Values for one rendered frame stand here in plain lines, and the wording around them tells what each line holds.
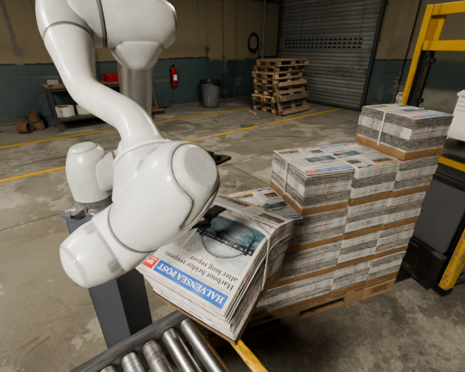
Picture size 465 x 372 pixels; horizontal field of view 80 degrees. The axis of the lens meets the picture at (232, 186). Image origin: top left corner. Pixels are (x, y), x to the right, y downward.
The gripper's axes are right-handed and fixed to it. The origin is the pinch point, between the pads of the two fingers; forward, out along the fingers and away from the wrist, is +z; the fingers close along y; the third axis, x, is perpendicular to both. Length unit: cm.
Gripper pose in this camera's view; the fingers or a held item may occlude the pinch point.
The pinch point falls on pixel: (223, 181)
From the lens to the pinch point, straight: 73.3
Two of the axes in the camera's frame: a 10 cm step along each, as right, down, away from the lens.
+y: -0.7, 9.1, 4.0
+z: 5.1, -3.2, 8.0
